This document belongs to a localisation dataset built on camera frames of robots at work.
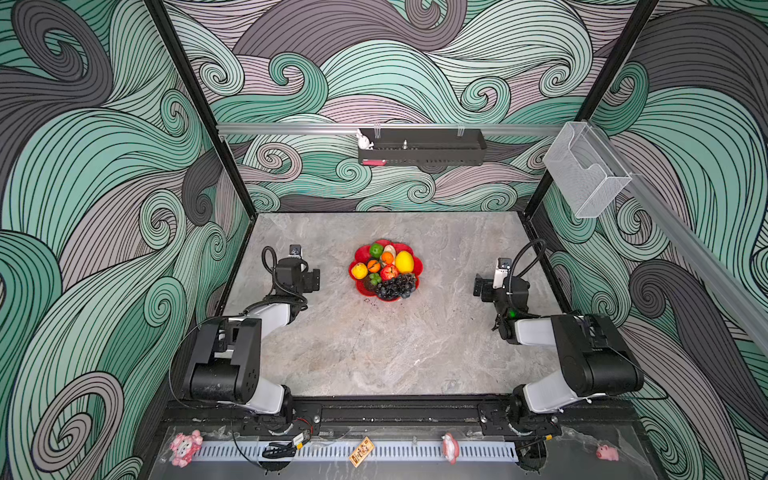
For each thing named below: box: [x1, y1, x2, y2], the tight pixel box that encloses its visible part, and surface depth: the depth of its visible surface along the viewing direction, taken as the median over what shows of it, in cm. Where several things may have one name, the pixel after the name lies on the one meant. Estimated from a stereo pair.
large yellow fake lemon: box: [395, 250, 414, 274], surface depth 100 cm
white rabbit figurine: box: [355, 129, 374, 150], surface depth 87 cm
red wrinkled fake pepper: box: [380, 263, 400, 281], surface depth 97 cm
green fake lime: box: [370, 243, 383, 258], surface depth 102 cm
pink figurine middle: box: [441, 432, 460, 465], surface depth 66 cm
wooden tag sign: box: [349, 436, 375, 468], surface depth 70 cm
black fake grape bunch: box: [376, 273, 417, 300], surface depth 91 cm
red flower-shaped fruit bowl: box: [348, 239, 424, 303], surface depth 97 cm
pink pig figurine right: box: [596, 444, 619, 461], surface depth 68 cm
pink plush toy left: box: [169, 429, 203, 468], surface depth 68 cm
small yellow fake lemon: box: [351, 262, 369, 280], surface depth 97 cm
